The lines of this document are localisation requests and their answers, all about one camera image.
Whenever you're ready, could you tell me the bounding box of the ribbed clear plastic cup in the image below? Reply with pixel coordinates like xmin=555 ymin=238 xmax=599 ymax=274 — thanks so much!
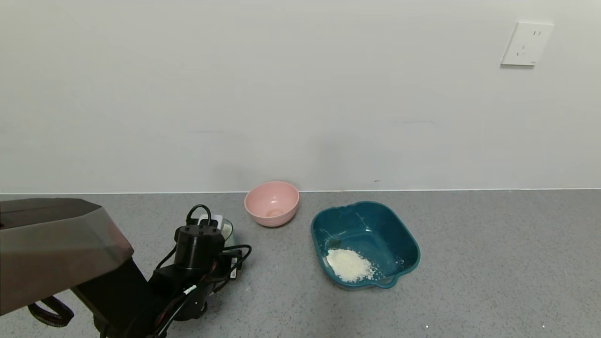
xmin=220 ymin=218 xmax=235 ymax=249

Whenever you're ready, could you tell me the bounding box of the pink bowl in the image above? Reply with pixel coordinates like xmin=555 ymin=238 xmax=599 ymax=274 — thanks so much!
xmin=244 ymin=182 xmax=300 ymax=228

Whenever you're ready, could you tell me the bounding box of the teal square tray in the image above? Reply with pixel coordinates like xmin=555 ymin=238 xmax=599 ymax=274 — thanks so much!
xmin=311 ymin=201 xmax=421 ymax=289

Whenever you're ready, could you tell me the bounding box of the thin black camera cable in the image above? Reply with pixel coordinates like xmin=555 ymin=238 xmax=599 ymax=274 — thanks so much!
xmin=186 ymin=204 xmax=252 ymax=282

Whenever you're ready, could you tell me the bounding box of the black wrist cable bundle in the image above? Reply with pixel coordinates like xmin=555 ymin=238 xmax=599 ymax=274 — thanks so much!
xmin=150 ymin=282 xmax=202 ymax=338

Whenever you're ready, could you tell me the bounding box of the white wall socket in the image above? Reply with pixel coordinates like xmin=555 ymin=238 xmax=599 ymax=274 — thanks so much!
xmin=501 ymin=21 xmax=555 ymax=67

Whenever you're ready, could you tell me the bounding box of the thick black arm hose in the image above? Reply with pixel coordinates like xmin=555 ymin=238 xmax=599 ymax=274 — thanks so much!
xmin=28 ymin=297 xmax=75 ymax=328

